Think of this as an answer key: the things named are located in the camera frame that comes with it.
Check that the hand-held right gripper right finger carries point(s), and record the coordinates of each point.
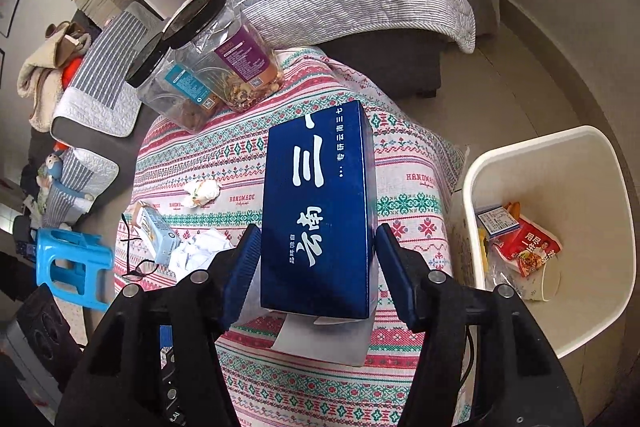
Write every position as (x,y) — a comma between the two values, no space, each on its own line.
(395,277)

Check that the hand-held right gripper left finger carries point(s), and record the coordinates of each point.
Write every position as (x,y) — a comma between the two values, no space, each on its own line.
(242,277)

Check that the yellow wrapper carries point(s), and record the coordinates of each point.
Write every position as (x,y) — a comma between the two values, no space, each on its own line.
(483,252)

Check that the dark blue carton box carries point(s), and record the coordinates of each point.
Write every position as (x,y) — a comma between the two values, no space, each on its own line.
(320,207)

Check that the clear plastic bottle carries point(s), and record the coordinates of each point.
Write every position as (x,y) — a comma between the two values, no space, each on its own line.
(500,274)

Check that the small white blue-edged box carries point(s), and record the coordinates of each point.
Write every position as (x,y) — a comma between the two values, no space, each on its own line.
(496,221)

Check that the orange peel piece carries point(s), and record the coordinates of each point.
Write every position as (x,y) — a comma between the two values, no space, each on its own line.
(513,208)

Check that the red instant noodle bowl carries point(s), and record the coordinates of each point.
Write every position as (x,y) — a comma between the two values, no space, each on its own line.
(530,247)

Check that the floral paper cup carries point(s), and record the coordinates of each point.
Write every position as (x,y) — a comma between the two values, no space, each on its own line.
(537,284)

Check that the white plastic bin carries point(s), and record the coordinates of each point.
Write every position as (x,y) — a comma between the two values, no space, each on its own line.
(575,187)

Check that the crumpled white paper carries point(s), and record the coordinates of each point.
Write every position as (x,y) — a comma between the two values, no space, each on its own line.
(195,254)

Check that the patterned tablecloth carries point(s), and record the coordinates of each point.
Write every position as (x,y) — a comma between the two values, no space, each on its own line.
(410,187)

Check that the light blue carton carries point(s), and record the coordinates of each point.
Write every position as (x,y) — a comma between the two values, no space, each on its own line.
(160,237)

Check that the small crumpled tissue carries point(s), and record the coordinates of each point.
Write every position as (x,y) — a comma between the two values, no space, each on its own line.
(202,192)

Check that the black eyeglasses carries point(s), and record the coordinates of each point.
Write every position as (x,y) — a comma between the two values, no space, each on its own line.
(135,276)

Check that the black appliance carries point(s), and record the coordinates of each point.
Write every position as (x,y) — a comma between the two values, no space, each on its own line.
(47,337)

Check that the blue plastic stool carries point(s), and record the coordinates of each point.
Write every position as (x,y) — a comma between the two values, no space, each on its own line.
(75,247)

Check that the striped grey sofa cover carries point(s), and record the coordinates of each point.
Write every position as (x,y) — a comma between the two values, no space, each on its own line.
(82,177)
(100,82)

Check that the teal label plastic jar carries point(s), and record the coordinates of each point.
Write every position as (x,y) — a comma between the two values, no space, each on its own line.
(185,92)

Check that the grey sofa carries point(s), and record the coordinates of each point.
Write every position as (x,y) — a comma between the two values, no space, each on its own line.
(390,62)

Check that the small stuffed doll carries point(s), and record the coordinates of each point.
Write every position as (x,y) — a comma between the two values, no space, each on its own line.
(52,169)

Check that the purple label plastic jar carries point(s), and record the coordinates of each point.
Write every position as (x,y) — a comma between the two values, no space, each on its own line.
(240,57)

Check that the pile of clothes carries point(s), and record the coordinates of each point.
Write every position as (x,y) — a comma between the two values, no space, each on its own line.
(40,72)

